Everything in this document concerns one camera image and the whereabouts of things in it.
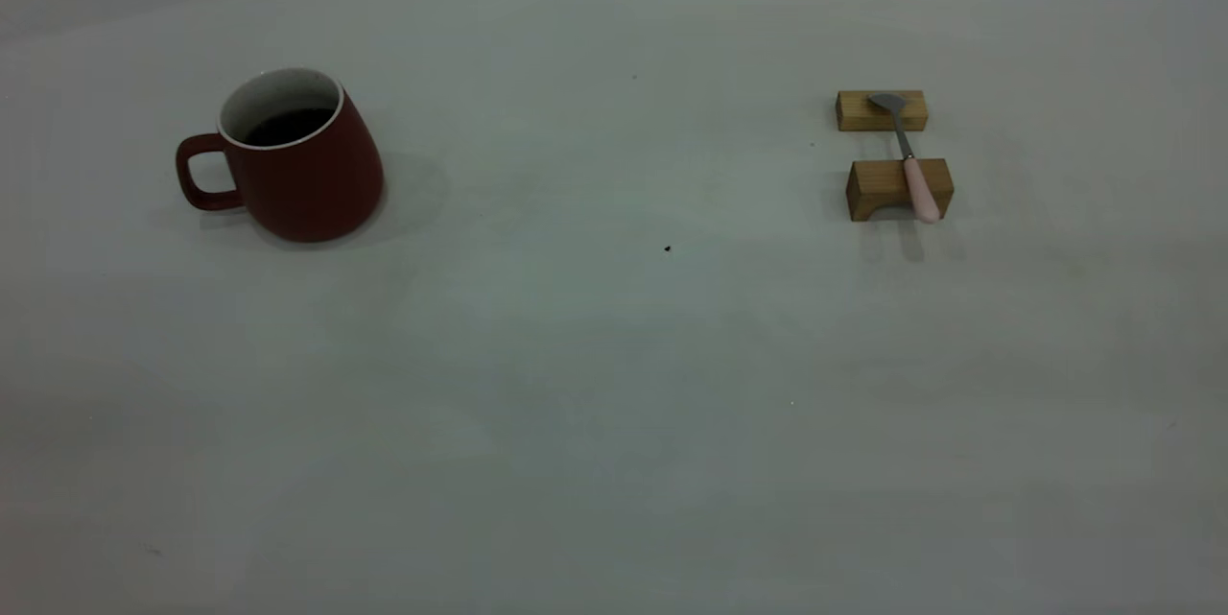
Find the red ceramic mug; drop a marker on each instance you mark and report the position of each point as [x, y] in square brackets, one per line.
[307, 183]

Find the arched wooden block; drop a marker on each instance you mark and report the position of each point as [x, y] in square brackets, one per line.
[875, 181]

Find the plain rectangular wooden block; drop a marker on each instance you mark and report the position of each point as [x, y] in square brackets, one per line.
[856, 113]

